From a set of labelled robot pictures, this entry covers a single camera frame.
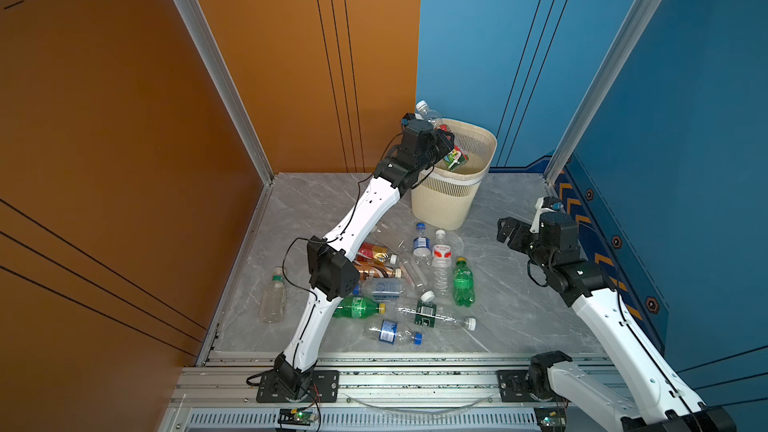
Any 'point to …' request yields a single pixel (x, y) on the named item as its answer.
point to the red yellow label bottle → (372, 252)
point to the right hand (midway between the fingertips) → (510, 225)
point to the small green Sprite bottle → (463, 283)
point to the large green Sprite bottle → (359, 307)
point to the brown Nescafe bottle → (369, 270)
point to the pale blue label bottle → (384, 289)
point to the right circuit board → (551, 418)
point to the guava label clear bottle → (416, 277)
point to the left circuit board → (296, 416)
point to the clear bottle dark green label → (425, 313)
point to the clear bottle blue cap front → (389, 332)
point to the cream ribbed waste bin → (446, 199)
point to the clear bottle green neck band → (273, 302)
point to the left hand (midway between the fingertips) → (456, 134)
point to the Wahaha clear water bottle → (441, 266)
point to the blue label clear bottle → (422, 248)
